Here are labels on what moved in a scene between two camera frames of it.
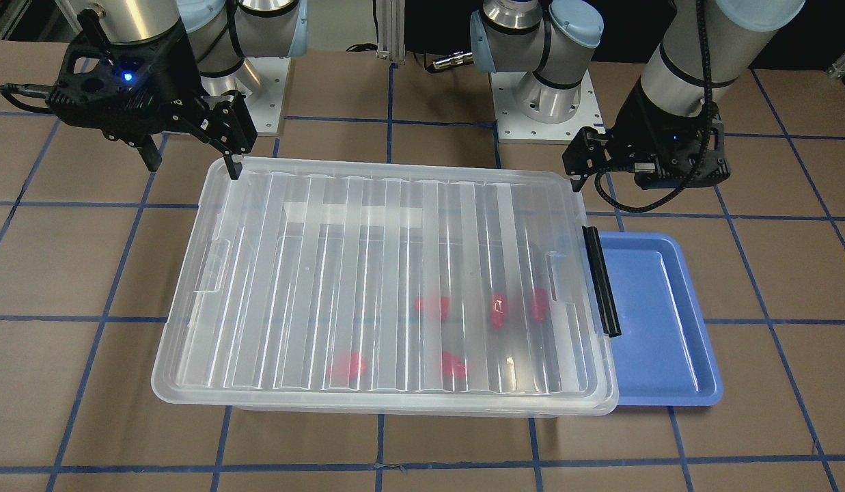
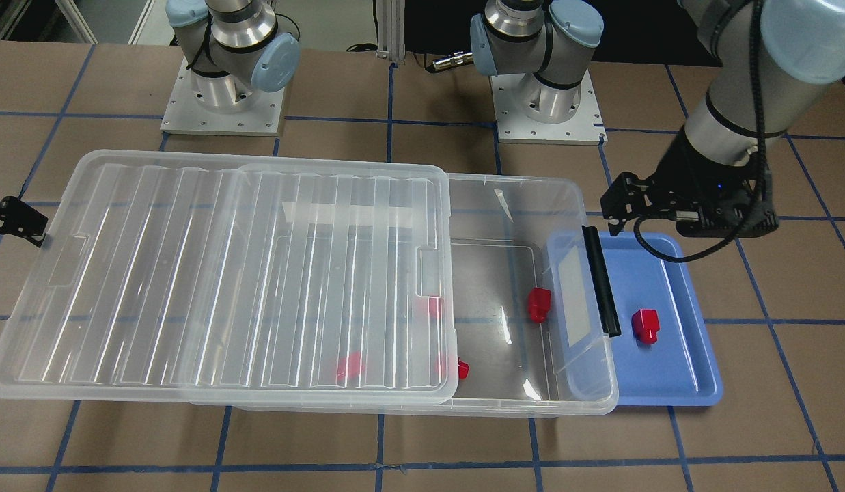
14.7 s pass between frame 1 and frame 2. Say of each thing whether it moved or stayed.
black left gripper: moved
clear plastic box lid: moved
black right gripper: moved
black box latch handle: stayed
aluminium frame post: stayed
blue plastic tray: stayed
